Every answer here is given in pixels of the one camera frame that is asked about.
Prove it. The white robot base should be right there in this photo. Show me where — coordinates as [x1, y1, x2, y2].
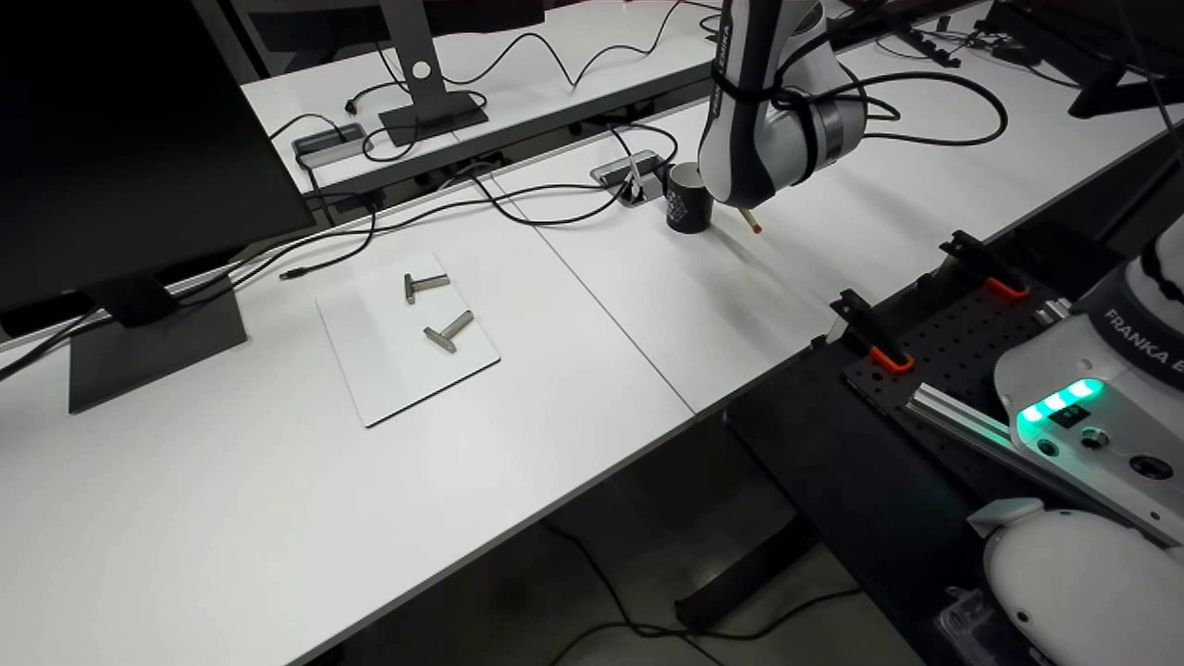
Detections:
[992, 214, 1184, 547]

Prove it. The grey T-shaped metal piece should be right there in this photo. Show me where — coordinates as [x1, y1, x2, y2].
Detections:
[421, 306, 481, 355]
[399, 265, 455, 306]

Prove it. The black patterned mug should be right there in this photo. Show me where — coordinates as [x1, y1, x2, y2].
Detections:
[661, 158, 717, 235]

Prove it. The metal desk outlet box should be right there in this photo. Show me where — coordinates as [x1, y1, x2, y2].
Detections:
[587, 148, 679, 207]

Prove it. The black orange clamp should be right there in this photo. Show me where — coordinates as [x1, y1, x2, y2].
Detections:
[827, 285, 920, 380]
[941, 225, 1036, 309]

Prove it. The black table foot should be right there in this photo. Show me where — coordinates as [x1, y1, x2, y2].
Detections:
[671, 513, 820, 636]

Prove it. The silver monitor stand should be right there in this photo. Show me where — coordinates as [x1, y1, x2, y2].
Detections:
[371, 0, 491, 148]

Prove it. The black power adapter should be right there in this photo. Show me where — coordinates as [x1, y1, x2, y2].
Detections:
[290, 117, 371, 171]

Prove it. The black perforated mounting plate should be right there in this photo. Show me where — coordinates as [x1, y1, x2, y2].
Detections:
[844, 243, 1121, 497]

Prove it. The black computer monitor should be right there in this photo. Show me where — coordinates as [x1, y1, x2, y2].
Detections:
[0, 0, 320, 418]

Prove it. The white rounded cover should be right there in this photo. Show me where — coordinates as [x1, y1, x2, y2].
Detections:
[979, 497, 1184, 666]

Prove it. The black equipment stand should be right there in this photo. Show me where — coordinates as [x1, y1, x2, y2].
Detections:
[986, 0, 1184, 122]

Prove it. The black desk cable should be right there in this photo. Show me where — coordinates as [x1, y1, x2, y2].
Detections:
[465, 171, 634, 232]
[0, 180, 623, 362]

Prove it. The black floor cable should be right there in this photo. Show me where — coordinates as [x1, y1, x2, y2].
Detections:
[539, 525, 871, 647]

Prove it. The aluminium rail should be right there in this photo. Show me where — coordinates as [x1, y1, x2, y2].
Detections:
[905, 378, 1184, 547]

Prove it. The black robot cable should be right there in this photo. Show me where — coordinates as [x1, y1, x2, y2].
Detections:
[848, 70, 1010, 153]

